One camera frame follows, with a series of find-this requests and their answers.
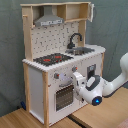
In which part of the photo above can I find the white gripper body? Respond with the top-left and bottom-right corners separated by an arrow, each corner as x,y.
72,72 -> 87,95

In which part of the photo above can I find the white toy oven door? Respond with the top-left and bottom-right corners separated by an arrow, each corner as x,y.
49,79 -> 84,125

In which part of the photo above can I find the red oven knob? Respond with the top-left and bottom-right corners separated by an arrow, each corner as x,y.
54,73 -> 60,79
71,66 -> 79,73

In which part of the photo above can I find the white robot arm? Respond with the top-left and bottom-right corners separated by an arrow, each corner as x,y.
73,53 -> 128,106

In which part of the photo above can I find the wooden toy kitchen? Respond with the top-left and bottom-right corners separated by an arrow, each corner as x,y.
22,2 -> 105,128

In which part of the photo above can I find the white cupboard door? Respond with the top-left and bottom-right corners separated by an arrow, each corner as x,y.
78,54 -> 103,104

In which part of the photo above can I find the grey toy sink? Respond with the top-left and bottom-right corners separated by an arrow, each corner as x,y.
65,47 -> 95,55

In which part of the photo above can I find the black toy stovetop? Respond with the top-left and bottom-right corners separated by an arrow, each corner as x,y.
34,53 -> 70,66

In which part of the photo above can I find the black toy faucet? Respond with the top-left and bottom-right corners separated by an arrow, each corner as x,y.
67,33 -> 83,49

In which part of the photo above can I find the grey range hood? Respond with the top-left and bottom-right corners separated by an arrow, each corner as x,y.
35,5 -> 64,27

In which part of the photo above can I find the white upper cabinet door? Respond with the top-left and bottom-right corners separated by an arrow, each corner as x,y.
87,3 -> 94,22

